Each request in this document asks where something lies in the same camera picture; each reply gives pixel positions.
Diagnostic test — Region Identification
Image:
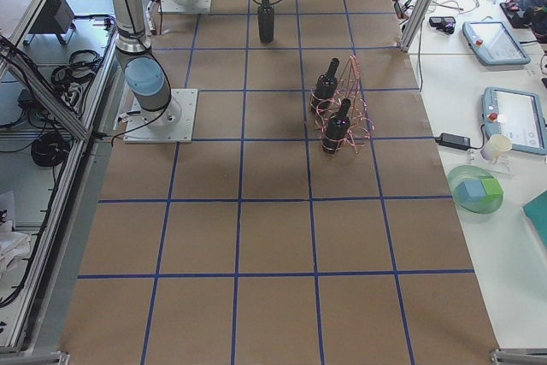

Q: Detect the dark wine bottle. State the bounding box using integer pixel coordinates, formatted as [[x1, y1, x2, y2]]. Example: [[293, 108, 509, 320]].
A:
[[257, 4, 274, 44], [322, 98, 351, 154]]

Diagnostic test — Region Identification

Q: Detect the dark wine bottle in rack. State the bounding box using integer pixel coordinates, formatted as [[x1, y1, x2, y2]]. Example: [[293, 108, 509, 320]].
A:
[[322, 98, 351, 154]]

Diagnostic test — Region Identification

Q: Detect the black small device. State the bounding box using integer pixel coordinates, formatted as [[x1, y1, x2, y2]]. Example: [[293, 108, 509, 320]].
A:
[[428, 16, 456, 35]]

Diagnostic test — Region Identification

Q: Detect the grey box under table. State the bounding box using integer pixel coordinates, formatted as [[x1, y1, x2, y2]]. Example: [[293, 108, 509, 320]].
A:
[[23, 0, 75, 45]]

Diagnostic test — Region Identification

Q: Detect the teach pendant far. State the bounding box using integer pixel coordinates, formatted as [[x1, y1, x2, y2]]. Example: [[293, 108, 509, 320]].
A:
[[462, 21, 531, 66]]

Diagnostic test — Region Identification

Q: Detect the teach pendant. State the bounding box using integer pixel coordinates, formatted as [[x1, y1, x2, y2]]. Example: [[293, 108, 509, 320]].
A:
[[462, 21, 531, 66], [481, 86, 546, 155]]

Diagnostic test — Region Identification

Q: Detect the black power adapter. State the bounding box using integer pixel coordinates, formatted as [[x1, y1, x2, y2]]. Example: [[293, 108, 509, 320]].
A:
[[435, 132, 471, 150]]

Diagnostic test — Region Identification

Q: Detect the teach pendant near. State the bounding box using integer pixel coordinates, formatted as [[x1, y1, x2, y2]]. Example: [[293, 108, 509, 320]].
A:
[[481, 86, 546, 155]]

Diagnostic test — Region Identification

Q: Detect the white paper cup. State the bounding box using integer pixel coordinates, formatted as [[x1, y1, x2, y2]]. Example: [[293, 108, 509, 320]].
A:
[[480, 134, 513, 162]]

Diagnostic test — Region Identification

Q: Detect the blue foam cube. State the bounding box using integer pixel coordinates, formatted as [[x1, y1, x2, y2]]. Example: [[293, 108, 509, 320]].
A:
[[454, 180, 484, 204]]

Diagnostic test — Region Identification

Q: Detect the green plastic bowl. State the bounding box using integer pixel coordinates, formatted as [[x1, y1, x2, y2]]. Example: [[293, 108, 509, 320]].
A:
[[447, 165, 503, 214]]

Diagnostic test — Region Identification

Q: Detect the green foam cube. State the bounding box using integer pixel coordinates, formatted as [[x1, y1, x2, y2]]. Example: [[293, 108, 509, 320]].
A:
[[479, 177, 503, 202]]

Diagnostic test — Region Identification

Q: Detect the teal book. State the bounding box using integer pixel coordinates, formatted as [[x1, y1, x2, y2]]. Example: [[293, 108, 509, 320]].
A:
[[523, 191, 547, 245]]

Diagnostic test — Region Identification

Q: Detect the white crumpled cloth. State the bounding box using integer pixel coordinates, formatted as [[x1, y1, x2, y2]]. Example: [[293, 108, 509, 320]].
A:
[[0, 189, 32, 280]]

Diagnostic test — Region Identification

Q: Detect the copper wire wine rack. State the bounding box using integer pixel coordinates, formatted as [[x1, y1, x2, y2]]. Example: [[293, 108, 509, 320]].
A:
[[308, 54, 373, 155]]

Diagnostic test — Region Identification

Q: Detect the aluminium frame post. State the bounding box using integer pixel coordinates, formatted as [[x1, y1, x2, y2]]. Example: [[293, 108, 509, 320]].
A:
[[398, 0, 453, 53]]

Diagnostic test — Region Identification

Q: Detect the coiled black cable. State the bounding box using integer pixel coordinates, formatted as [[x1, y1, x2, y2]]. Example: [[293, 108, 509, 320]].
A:
[[30, 131, 72, 168]]

